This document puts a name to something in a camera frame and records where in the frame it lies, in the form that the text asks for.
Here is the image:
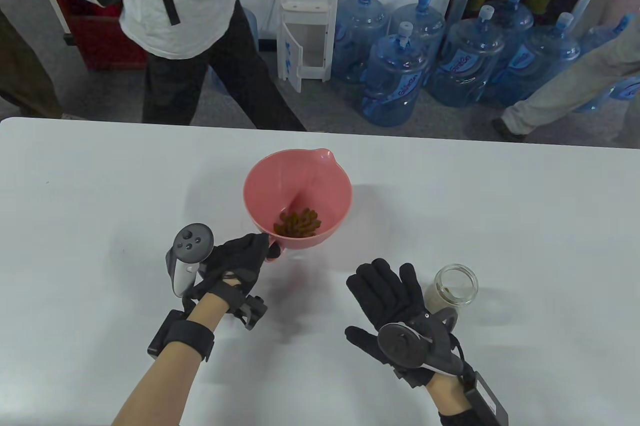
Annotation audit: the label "person's right hand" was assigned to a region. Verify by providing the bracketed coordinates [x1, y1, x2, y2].
[345, 259, 458, 389]

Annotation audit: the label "person's left hand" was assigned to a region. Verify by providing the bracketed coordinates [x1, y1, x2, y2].
[182, 233, 273, 308]

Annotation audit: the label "pile of raisins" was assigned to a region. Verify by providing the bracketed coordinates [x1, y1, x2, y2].
[274, 209, 321, 238]

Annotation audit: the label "glass storage jar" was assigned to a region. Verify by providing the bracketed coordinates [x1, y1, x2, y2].
[424, 264, 479, 319]

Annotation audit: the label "pink salad bowl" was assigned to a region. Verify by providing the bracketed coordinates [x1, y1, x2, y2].
[243, 148, 353, 262]

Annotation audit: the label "person's right forearm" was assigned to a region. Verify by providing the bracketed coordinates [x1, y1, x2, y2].
[427, 371, 473, 417]

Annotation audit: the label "person's left forearm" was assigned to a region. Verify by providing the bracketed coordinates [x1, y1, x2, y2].
[111, 294, 228, 426]

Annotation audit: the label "white grey hand controller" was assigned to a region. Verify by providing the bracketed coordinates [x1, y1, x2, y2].
[166, 223, 216, 298]

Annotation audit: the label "dark grey hand controller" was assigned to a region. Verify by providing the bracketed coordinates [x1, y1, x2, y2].
[377, 311, 458, 377]

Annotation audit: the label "black left wristband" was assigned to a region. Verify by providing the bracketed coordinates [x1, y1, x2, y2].
[147, 310, 216, 363]

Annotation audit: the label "black right wrist box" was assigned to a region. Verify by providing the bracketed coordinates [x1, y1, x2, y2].
[462, 370, 510, 426]

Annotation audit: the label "row of blue water bottles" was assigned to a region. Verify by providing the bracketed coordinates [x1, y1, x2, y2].
[332, 0, 640, 128]

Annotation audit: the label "red fire extinguisher cabinet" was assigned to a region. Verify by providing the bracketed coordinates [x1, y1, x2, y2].
[34, 0, 151, 72]

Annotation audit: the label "white water dispenser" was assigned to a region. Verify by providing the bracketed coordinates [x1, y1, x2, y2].
[276, 0, 341, 93]

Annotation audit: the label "person's leg grey trousers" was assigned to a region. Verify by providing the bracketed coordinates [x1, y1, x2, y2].
[492, 16, 640, 143]

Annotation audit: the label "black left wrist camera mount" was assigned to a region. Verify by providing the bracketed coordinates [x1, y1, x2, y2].
[227, 295, 268, 331]

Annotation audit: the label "black cable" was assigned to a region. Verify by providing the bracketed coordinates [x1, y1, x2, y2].
[450, 334, 476, 382]

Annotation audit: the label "black right wrist strap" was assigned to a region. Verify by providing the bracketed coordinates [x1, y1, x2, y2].
[439, 409, 483, 426]

